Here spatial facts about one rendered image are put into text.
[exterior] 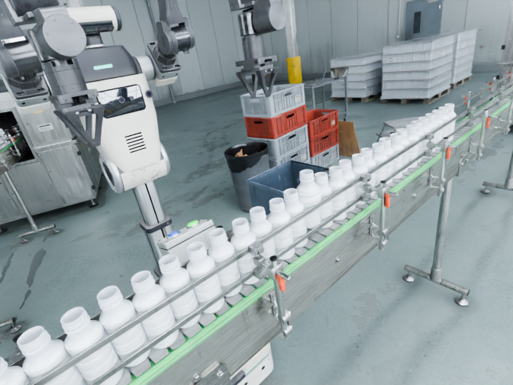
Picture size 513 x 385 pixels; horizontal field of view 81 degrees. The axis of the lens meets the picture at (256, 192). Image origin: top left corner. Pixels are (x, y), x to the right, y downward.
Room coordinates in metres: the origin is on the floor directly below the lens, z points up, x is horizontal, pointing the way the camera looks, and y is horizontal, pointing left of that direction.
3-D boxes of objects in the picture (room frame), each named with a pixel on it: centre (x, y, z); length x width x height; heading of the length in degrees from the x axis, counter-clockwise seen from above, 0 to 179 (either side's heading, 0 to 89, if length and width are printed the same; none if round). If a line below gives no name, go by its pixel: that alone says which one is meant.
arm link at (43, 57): (0.60, 0.30, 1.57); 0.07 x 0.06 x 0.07; 39
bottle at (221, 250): (0.57, 0.10, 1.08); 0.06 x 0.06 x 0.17
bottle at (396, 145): (1.03, -0.52, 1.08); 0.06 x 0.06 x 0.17
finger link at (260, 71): (0.86, -0.07, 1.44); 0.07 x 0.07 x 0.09; 36
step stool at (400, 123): (3.81, -2.01, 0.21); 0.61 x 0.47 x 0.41; 0
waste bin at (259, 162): (2.92, 0.03, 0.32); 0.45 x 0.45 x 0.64
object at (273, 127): (3.34, -0.35, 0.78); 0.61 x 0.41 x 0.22; 133
